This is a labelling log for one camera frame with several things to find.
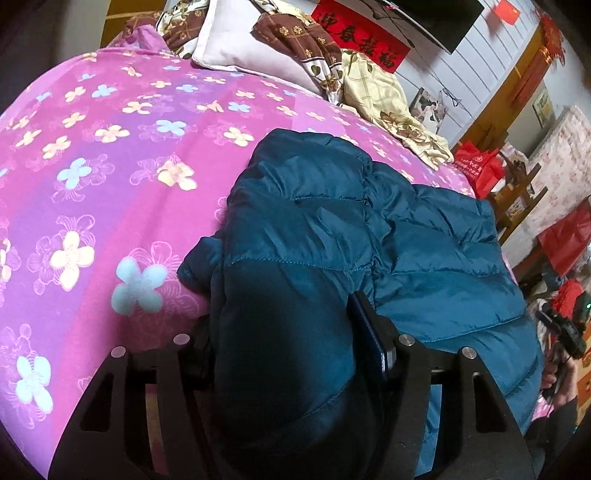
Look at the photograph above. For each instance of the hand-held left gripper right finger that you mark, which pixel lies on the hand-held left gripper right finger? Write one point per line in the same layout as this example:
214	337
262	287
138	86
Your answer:
369	334

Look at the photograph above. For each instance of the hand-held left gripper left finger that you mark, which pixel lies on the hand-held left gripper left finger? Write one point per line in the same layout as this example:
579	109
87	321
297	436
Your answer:
182	369

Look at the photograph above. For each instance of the teal puffer jacket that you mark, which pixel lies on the teal puffer jacket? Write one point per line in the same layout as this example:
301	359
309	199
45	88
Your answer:
351	258

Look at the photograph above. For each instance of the person's right hand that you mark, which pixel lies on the person's right hand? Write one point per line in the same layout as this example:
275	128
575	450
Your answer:
561	385

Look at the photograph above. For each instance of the red cushion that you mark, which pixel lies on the red cushion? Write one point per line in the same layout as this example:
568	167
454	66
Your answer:
569	297

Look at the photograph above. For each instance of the red paper bag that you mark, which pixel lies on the red paper bag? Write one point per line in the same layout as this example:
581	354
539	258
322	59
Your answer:
568	244

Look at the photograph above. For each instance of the wooden chair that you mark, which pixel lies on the wooden chair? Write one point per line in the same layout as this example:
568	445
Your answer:
517	198

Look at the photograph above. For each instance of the floral covered furniture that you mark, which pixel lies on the floral covered furniture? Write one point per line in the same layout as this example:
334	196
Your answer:
563	175

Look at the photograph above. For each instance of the red shopping bag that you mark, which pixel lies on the red shopping bag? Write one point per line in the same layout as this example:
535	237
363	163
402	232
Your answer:
478	166

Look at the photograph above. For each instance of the pink floral bedsheet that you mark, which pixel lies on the pink floral bedsheet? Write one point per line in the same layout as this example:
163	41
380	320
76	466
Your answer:
115	184

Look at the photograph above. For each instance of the cream floral quilt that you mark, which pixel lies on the cream floral quilt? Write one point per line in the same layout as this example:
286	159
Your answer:
392	110

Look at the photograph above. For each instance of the red knot decoration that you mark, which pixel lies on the red knot decoration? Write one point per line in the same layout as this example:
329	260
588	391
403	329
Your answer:
551	34

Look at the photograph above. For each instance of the brown floral quilt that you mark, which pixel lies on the brown floral quilt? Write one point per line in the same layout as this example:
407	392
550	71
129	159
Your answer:
295	41

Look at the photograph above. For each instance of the white pillow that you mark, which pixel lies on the white pillow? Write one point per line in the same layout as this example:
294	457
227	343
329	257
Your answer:
258	46

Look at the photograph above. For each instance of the black television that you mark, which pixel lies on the black television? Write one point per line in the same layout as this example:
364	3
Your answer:
429	21

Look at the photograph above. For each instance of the small red flag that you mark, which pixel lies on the small red flag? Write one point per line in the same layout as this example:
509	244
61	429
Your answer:
506	11

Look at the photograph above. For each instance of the brown cream patterned pillow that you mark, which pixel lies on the brown cream patterned pillow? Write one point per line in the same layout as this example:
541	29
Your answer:
182	27

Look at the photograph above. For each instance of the framed wall picture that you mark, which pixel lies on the framed wall picture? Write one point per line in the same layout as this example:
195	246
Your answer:
544	108

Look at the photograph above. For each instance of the wall photo print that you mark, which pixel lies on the wall photo print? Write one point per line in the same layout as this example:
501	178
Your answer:
429	110

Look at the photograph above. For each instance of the wooden door frame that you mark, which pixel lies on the wooden door frame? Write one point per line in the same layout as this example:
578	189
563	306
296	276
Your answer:
512	87

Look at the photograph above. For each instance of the red wall banner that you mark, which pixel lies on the red wall banner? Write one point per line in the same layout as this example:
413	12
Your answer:
360	37

